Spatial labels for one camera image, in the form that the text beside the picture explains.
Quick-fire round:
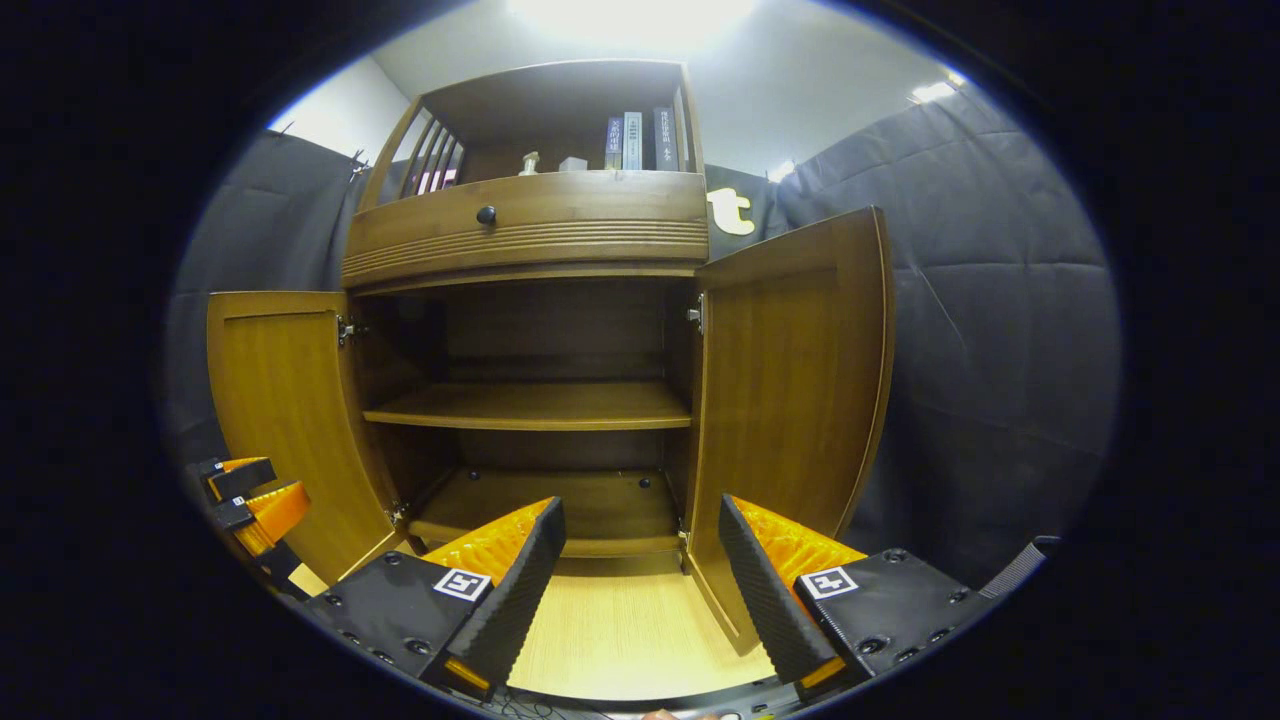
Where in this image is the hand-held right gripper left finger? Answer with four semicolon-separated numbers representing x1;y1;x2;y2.
300;497;567;701

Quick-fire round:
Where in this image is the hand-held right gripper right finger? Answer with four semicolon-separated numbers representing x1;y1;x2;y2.
718;494;1001;703

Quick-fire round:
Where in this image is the wooden cabinet door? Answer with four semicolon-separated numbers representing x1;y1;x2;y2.
207;290;406;584
685;206;894;656

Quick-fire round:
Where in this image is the wooden double-door shoe cabinet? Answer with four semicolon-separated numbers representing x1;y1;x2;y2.
207;58;894;656

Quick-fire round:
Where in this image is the wooden inner cabinet shelf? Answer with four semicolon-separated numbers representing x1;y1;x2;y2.
362;380;693;432

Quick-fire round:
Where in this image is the dark ribbed object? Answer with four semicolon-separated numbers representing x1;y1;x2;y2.
978;536;1063;601

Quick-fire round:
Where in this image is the black backdrop cloth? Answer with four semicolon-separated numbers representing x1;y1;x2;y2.
165;85;1123;591

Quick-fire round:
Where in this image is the large ceiling light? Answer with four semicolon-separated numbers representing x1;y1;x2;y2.
505;0;761;51

